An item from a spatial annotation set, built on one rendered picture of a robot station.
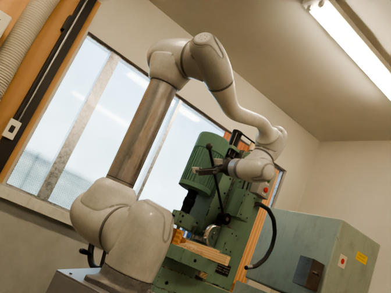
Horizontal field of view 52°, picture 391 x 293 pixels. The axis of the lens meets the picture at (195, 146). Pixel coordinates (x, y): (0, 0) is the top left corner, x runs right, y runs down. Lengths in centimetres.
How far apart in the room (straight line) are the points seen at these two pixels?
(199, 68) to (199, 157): 81
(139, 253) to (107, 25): 247
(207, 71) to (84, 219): 61
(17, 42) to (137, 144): 175
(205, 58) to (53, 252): 223
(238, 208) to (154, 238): 96
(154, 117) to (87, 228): 42
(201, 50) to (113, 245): 65
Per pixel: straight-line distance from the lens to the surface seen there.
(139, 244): 116
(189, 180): 202
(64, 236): 319
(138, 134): 134
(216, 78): 133
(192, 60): 133
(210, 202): 210
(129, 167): 133
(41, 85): 302
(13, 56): 290
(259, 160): 165
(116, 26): 341
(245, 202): 208
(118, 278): 118
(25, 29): 297
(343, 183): 446
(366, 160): 445
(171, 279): 183
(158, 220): 118
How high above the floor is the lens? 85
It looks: 16 degrees up
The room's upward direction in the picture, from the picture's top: 23 degrees clockwise
